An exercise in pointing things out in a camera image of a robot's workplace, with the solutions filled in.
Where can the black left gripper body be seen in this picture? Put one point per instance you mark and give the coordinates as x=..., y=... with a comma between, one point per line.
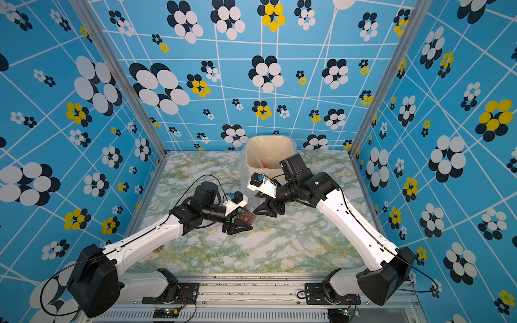
x=216, y=213

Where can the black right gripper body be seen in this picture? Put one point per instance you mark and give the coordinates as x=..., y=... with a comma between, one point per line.
x=288, y=192

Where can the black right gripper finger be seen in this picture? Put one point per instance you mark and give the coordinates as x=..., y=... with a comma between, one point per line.
x=270, y=199
x=270, y=209

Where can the clear jar with dried flowers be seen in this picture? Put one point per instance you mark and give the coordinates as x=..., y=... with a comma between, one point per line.
x=247, y=217

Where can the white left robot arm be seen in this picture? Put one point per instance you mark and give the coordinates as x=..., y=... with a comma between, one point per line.
x=99, y=279

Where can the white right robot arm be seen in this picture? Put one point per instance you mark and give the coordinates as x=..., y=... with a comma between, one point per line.
x=386, y=266

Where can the clear plastic bin liner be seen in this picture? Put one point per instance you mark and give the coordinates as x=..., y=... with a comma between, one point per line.
x=244, y=169

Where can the cream plastic trash bin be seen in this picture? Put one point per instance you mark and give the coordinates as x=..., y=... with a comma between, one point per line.
x=268, y=151

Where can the left green circuit board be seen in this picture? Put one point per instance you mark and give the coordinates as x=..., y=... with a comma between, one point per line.
x=166, y=313

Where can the green circuit board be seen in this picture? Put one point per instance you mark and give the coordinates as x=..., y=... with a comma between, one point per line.
x=340, y=315
x=166, y=313

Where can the right green circuit board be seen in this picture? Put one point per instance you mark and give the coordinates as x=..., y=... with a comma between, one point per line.
x=340, y=315

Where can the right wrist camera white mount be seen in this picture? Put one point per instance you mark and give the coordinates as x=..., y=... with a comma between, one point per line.
x=263, y=184

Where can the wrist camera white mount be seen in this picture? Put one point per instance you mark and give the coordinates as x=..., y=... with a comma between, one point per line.
x=263, y=184
x=235, y=201

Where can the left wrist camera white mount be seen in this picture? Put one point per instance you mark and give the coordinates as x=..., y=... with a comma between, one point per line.
x=235, y=201

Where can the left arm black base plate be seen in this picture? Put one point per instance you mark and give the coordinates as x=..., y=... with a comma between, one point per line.
x=188, y=293

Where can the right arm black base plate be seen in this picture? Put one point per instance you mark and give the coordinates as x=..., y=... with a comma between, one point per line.
x=314, y=294

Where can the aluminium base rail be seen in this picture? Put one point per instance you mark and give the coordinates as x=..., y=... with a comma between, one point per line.
x=262, y=298

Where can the aluminium frame post right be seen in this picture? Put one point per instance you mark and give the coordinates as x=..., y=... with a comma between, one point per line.
x=417, y=17

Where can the aluminium frame post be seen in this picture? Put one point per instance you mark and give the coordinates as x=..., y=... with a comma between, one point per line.
x=86, y=15
x=417, y=17

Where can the aluminium frame post left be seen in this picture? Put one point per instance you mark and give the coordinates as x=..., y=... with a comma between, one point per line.
x=86, y=15

